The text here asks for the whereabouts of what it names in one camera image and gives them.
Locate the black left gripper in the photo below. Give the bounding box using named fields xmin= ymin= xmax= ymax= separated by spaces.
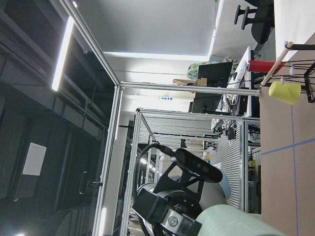
xmin=132 ymin=189 xmax=202 ymax=236

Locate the green plastic cup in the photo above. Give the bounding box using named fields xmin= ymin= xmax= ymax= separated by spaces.
xmin=196 ymin=205 xmax=285 ymax=236

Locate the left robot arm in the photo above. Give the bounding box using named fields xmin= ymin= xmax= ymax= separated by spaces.
xmin=132 ymin=173 xmax=231 ymax=236

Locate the yellow plastic cup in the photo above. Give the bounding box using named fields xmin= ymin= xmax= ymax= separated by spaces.
xmin=268 ymin=81 xmax=301 ymax=105

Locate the red cylinder bottle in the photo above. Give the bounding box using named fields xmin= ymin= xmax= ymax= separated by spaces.
xmin=246 ymin=60 xmax=275 ymax=73

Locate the black wire cup rack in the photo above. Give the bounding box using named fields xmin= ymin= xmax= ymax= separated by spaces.
xmin=260 ymin=41 xmax=315 ymax=103

